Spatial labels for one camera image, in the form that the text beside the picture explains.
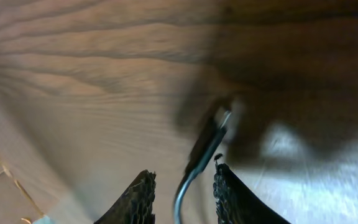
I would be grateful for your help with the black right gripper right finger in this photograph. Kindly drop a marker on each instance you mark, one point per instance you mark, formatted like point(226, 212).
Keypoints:
point(236, 203)

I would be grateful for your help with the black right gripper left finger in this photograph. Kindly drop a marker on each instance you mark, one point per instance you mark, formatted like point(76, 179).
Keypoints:
point(135, 204)

